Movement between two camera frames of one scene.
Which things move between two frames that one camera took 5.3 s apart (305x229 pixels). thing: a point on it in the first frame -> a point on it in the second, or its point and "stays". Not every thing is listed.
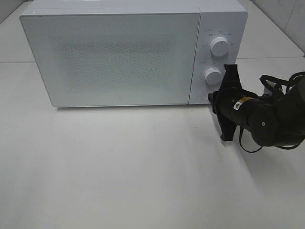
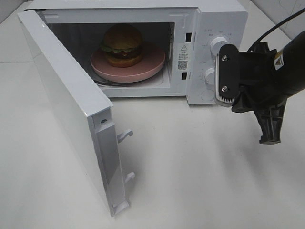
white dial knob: [219, 46] stays
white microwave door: [115, 59] -> [86, 109]
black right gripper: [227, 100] -> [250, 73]
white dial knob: [213, 76] stays
